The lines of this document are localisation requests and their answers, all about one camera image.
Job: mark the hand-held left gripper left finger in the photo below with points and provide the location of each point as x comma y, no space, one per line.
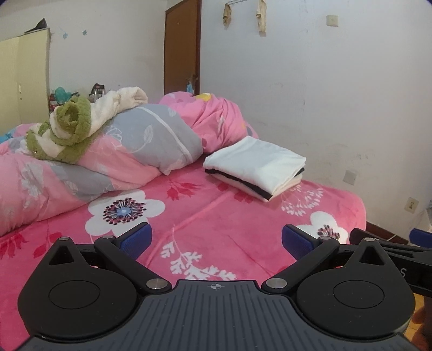
136,239

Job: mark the pink floral quilt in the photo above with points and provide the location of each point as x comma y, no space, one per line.
135,158

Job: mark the teal hanging bag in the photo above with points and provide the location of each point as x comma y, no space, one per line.
191,87

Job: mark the dark box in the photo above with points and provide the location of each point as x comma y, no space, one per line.
35,26

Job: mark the blue dotted pillow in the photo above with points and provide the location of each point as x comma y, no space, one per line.
5,136

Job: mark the green and cream plush blanket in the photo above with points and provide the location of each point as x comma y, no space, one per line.
71,114

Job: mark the yellow wardrobe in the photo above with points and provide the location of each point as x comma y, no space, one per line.
23,81

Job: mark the dark red appliance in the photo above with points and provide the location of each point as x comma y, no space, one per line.
98,91

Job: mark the black garment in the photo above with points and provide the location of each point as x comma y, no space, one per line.
266,195

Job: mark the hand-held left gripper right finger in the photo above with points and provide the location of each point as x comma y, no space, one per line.
297,241

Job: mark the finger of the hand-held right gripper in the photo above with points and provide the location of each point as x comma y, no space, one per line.
405,249
422,238

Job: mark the cream folded garment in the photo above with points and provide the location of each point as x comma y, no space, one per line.
287,188

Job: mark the brown door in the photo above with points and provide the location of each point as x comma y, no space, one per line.
182,47

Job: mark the wall switch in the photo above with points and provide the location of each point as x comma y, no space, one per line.
332,20

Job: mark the white sweatshirt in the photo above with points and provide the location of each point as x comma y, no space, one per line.
256,162

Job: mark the teal cloth bundle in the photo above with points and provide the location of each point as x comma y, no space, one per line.
64,94

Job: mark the wall socket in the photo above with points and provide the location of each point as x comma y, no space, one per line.
350,177
411,205

